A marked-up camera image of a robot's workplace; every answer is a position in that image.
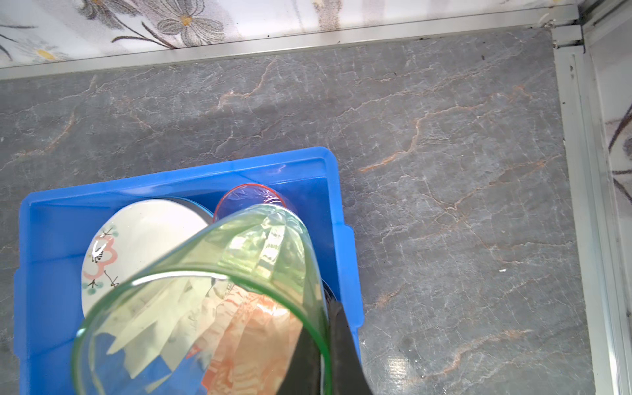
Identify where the orange blue patterned bowl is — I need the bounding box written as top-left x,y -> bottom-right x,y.
191,286 -> 304,394

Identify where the pink transparent cup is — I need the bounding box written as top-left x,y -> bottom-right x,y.
213,183 -> 297,222

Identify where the green transparent cup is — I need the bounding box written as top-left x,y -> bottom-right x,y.
72,204 -> 332,394

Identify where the cream plate underneath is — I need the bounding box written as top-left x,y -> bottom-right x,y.
81,197 -> 214,315

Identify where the blue plastic bin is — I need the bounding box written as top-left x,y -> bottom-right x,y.
13,147 -> 365,394

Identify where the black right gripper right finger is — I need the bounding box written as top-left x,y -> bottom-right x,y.
329,301 -> 373,395

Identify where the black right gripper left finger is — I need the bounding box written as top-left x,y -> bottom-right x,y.
276,329 -> 321,395

